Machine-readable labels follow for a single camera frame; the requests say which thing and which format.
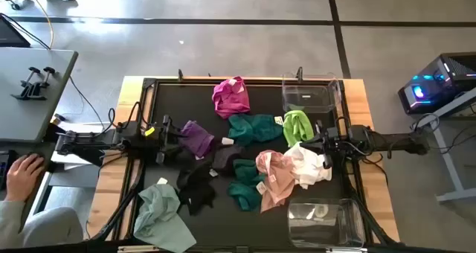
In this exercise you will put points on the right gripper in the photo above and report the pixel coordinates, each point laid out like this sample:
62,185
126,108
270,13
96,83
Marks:
332,143

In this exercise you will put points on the black bar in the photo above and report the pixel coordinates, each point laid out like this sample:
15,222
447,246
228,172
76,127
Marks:
52,132

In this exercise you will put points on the person's hand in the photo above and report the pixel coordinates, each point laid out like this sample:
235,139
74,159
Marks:
24,176

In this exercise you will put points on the small black knob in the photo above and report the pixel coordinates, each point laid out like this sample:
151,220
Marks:
59,117

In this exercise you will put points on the black computer tower with lights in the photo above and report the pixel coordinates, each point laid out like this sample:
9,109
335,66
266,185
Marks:
439,85

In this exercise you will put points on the black towel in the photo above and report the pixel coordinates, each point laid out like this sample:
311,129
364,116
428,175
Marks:
195,193

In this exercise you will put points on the clear plastic bin with label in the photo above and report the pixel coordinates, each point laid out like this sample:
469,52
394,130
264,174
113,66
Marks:
312,104

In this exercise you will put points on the long silver bracket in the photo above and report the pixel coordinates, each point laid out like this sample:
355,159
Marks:
347,250

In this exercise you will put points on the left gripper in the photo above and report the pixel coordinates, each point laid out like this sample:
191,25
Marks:
154,141

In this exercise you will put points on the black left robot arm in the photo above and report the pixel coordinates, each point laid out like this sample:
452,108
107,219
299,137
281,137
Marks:
93,143

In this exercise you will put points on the purple towel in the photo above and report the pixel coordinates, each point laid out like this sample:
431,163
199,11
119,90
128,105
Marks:
197,137

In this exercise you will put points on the teal green towel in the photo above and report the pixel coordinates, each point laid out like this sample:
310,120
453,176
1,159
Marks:
253,128
245,193

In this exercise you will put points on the black keyboard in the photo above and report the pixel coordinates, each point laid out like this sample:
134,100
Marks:
4,169

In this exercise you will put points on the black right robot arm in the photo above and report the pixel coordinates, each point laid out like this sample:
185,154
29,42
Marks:
394,141

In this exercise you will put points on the white desk frame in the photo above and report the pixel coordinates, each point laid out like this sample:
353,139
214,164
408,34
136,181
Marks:
447,160

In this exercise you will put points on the black screw clamp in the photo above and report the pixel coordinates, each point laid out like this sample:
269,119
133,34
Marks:
28,89
42,85

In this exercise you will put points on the pink towel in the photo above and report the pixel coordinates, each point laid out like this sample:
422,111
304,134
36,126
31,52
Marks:
277,182

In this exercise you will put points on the dark grey towel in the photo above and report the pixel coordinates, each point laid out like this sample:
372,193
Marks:
227,158

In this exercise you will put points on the person's leg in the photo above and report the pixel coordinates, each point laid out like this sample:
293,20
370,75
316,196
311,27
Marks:
52,228

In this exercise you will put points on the black flat screen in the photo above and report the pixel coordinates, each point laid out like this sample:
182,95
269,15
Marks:
11,35

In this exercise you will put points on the white towel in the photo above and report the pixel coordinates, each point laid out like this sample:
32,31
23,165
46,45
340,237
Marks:
308,167

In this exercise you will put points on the lime green towel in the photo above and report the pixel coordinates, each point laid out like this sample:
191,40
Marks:
295,126

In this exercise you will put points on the mint green towel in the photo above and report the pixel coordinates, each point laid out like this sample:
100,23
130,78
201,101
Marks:
160,219

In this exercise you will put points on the grey low desk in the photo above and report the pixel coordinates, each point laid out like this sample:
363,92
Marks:
22,148

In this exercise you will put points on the person's forearm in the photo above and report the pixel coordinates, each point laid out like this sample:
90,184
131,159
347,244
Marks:
9,223

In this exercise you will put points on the magenta towel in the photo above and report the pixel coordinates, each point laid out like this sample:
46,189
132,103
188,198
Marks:
230,100

